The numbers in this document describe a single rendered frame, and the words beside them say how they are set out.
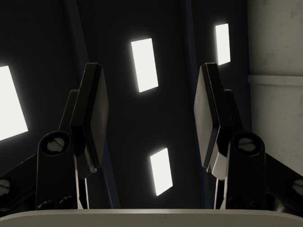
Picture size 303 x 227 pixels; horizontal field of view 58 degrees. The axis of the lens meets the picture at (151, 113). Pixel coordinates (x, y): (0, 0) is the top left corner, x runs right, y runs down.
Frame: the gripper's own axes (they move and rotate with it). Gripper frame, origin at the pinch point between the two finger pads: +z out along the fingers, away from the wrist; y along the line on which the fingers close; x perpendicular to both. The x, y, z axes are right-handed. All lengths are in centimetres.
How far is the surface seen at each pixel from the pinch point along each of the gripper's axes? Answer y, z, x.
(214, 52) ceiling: 200, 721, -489
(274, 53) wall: 419, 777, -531
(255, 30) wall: 363, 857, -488
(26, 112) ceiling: -232, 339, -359
